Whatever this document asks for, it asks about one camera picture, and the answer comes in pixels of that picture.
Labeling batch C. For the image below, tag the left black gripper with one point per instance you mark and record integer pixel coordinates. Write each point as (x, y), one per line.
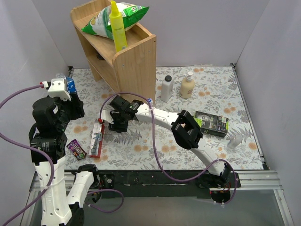
(75, 103)

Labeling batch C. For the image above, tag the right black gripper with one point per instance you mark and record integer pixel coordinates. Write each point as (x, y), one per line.
(118, 123)

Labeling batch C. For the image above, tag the blue label water bottle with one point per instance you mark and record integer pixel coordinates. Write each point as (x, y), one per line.
(70, 84)

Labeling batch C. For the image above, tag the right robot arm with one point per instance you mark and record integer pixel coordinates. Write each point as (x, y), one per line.
(185, 129)

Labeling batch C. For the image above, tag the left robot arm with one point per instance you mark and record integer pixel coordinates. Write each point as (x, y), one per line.
(60, 208)

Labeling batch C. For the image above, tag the white bottle black cap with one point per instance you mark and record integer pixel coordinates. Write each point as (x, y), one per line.
(167, 88)

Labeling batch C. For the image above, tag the beige soap pump bottle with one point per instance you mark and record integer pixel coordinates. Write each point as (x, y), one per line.
(187, 86)

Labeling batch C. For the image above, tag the yellow squeeze bottle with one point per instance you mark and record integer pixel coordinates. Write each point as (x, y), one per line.
(117, 27)

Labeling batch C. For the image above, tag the red white snack packet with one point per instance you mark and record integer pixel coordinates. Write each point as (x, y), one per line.
(96, 139)

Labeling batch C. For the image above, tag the purple candy packet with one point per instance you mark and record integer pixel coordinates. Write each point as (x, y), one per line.
(77, 150)

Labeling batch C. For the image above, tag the wooden shelf unit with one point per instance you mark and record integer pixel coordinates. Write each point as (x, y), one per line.
(130, 70)

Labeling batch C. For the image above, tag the green chip bag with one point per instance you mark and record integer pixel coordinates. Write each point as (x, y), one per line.
(101, 25)

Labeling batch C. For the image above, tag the green black product box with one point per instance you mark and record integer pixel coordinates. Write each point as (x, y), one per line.
(212, 124)

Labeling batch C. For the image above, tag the small clear cup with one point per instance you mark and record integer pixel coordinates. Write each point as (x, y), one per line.
(235, 141)

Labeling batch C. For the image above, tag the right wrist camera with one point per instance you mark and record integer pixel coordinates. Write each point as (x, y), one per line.
(105, 117)

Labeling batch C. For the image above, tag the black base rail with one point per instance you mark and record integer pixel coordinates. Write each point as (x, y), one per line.
(153, 183)

